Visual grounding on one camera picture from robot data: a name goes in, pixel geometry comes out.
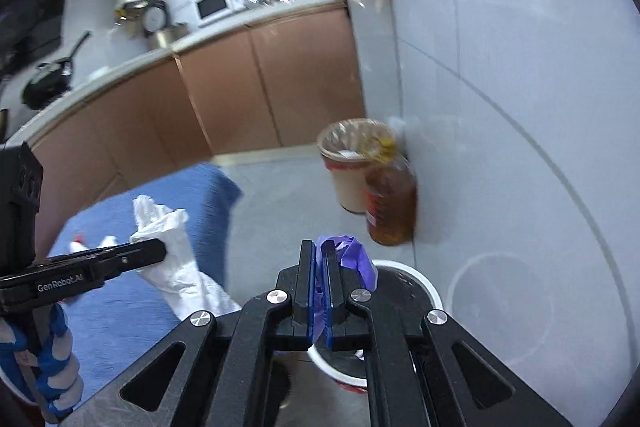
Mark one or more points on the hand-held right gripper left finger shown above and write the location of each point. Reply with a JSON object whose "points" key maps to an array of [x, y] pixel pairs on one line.
{"points": [[312, 292]]}

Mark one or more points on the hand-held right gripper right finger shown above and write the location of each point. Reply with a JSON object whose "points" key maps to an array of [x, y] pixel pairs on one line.
{"points": [[328, 292]]}

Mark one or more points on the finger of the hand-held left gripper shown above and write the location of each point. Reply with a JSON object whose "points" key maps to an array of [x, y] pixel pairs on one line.
{"points": [[135, 257]]}

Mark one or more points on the white tissue paper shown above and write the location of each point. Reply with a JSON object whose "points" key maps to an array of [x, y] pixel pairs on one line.
{"points": [[170, 252]]}

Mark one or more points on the purple wrapper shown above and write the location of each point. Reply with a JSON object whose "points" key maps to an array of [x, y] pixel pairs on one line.
{"points": [[355, 257]]}

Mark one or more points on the white round waste bin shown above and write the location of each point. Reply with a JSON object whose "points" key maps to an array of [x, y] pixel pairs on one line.
{"points": [[400, 292]]}

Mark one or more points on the person's left hand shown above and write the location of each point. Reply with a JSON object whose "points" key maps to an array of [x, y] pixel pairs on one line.
{"points": [[52, 357]]}

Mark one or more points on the blue blanket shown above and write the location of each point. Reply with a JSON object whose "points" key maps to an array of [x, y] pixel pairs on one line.
{"points": [[150, 227]]}

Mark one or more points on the cooking oil bottle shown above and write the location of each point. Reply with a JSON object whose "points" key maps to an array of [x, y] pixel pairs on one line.
{"points": [[390, 202]]}

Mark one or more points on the beige bin with plastic liner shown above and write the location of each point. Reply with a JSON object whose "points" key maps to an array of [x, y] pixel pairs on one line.
{"points": [[352, 167]]}

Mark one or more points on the black frying pan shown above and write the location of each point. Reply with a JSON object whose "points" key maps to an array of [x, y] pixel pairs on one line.
{"points": [[50, 79]]}

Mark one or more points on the brown kitchen base cabinets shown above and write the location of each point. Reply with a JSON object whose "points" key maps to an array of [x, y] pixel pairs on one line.
{"points": [[240, 92]]}

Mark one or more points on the black range hood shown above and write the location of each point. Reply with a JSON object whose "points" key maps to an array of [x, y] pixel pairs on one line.
{"points": [[30, 12]]}

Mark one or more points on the steel cooking pot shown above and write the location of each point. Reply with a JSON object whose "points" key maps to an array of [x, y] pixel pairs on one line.
{"points": [[167, 36]]}

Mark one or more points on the round dial kitchen scale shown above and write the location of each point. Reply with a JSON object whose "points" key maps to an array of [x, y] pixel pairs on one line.
{"points": [[152, 18]]}

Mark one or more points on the white microwave oven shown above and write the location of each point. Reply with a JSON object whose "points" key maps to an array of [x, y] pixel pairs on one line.
{"points": [[212, 4]]}

